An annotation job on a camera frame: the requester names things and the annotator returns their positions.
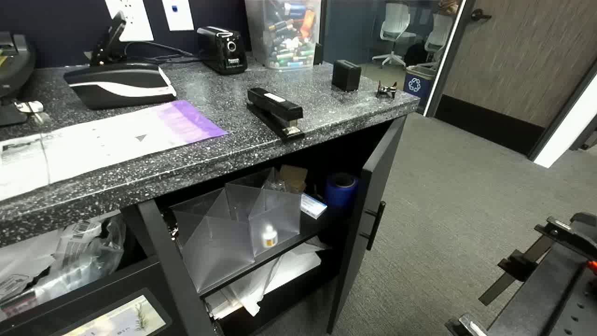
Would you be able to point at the brown wooden door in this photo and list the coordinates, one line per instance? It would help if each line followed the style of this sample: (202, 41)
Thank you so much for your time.
(522, 56)

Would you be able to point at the brown cardboard piece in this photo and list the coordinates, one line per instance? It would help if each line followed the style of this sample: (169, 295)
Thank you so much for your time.
(295, 177)

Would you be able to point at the black stapler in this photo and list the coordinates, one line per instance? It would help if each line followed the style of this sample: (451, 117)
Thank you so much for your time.
(275, 106)

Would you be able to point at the small white box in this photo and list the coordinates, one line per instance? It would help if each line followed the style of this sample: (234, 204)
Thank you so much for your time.
(313, 206)

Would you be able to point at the stack of white papers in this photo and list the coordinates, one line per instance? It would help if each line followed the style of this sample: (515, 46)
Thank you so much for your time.
(289, 270)

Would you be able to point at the blue recycling bin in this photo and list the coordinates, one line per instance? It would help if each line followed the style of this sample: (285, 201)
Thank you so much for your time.
(417, 86)

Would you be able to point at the printed white paper sheet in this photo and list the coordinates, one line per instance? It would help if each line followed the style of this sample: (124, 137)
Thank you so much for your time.
(21, 168)

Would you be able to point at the small black flat object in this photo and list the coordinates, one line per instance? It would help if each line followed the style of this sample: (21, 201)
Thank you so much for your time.
(318, 54)

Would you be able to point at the black electric pencil sharpener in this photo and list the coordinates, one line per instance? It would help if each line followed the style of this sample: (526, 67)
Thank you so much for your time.
(223, 51)

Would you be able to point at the heap of markers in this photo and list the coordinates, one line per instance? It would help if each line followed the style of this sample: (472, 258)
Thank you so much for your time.
(291, 44)

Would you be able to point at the frosted clear plastic organizer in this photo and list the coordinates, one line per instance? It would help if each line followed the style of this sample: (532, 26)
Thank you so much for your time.
(219, 242)

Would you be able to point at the black staple remover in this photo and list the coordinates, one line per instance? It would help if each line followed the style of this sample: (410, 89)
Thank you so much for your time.
(387, 90)

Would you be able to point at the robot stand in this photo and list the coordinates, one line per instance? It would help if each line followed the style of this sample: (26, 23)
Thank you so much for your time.
(536, 298)

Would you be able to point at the black cabinet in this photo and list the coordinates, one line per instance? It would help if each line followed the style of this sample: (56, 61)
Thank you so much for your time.
(159, 242)

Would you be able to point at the black cabinet door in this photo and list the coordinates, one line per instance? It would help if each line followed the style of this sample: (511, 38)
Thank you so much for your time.
(364, 261)

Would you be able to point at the small black box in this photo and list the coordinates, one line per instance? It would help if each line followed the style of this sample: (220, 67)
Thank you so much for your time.
(346, 75)

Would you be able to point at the purple and white paper sheet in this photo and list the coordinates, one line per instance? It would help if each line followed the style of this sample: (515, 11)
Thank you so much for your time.
(130, 137)

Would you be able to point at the heap of clear plastic bags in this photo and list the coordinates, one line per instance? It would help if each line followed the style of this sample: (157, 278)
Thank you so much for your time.
(70, 261)

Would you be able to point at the silver metal clip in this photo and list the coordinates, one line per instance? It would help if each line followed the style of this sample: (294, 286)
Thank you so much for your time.
(29, 107)

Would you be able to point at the white wall socket plate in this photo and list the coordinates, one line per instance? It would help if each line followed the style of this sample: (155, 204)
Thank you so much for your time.
(137, 21)

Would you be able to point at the blue tape roll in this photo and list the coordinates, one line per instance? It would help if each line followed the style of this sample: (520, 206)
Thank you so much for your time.
(340, 191)

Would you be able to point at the black desk device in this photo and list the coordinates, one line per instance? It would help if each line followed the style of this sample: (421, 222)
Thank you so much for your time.
(11, 65)

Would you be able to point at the black door lever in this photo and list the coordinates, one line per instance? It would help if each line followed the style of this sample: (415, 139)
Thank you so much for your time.
(478, 15)

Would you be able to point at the white office chair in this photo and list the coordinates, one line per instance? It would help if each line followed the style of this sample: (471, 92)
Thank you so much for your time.
(395, 23)
(438, 35)

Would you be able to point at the small white bottle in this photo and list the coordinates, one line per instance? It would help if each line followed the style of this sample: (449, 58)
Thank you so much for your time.
(269, 237)

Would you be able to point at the white wall switch plate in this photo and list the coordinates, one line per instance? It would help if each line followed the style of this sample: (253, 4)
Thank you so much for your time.
(179, 18)

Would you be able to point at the clear plastic container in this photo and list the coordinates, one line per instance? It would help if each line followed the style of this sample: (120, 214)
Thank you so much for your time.
(255, 32)

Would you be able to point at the black and white hole punch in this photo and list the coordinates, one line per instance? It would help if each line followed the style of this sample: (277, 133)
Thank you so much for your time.
(116, 86)

